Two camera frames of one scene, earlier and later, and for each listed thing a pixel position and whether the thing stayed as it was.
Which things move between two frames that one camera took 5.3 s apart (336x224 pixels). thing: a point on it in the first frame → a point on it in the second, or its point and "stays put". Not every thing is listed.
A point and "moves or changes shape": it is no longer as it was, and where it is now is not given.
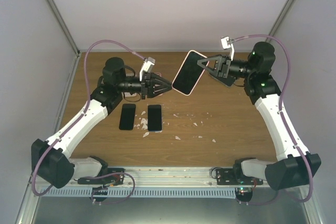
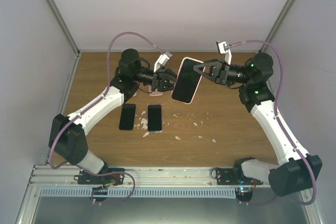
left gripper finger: x=159 y=80 → x=170 y=73
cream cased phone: x=189 y=74 moves or changes shape
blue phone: x=154 y=117 stays put
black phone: x=127 y=117 stays put
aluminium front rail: x=165 y=177 stays put
